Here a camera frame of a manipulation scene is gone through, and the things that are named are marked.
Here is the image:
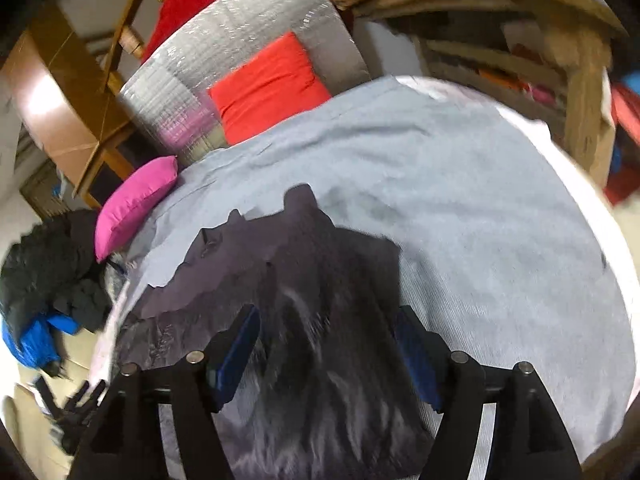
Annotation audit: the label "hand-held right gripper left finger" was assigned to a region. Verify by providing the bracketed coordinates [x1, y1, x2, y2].
[67, 304, 262, 480]

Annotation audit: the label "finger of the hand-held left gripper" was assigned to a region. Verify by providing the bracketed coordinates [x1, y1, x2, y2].
[62, 379, 110, 413]

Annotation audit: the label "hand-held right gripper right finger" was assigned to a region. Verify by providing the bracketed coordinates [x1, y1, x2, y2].
[395, 305, 583, 480]

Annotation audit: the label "dark grey puffer jacket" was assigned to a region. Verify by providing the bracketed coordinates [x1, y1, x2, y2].
[116, 184, 437, 480]

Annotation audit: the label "blue jacket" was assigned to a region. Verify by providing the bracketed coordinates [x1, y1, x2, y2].
[0, 310, 82, 377]

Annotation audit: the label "black puffer jacket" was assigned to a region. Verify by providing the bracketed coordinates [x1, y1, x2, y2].
[0, 209, 115, 356]

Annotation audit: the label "light blue fleece blanket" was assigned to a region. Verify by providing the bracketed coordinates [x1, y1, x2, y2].
[90, 77, 637, 480]

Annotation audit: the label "pink pillow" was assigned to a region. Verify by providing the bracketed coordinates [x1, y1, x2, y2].
[94, 155, 180, 264]

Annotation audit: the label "wooden slatted blind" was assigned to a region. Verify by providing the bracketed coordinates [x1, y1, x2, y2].
[19, 159, 77, 222]

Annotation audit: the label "white bed sheet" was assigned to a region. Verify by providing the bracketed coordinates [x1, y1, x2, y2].
[87, 74, 640, 411]

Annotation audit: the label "red pillow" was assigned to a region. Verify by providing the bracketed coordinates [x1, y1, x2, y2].
[207, 31, 334, 147]

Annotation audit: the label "colourful folded fabrics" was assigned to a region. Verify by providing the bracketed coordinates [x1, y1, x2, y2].
[472, 42, 568, 108]

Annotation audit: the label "brown wooden cabinet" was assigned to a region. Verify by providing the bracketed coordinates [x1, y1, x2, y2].
[0, 7, 137, 207]

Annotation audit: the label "silver foil insulation mat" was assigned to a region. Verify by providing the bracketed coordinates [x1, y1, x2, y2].
[117, 0, 372, 170]

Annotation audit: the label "wooden shelf unit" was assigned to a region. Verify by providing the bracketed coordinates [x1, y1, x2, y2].
[352, 0, 631, 191]

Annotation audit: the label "wooden ladder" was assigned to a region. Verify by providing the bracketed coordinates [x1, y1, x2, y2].
[101, 0, 172, 92]

